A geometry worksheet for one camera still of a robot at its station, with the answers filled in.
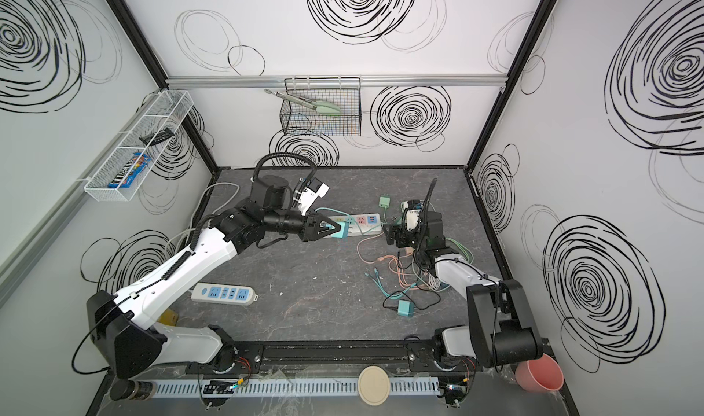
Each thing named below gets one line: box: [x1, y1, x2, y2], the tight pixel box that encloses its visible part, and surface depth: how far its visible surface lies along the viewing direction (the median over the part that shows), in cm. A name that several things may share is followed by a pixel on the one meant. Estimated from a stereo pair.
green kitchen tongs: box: [264, 88, 341, 115], surface depth 93 cm
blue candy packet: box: [118, 152, 153, 188], surface depth 73 cm
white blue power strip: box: [191, 283, 259, 307], surface depth 84 cm
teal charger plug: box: [330, 220, 350, 239], surface depth 69 cm
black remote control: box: [139, 127, 175, 146], surface depth 82 cm
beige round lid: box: [357, 364, 391, 406], surface depth 66 cm
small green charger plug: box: [378, 196, 391, 209], surface depth 109 cm
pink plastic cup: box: [515, 353, 564, 394], surface depth 63 cm
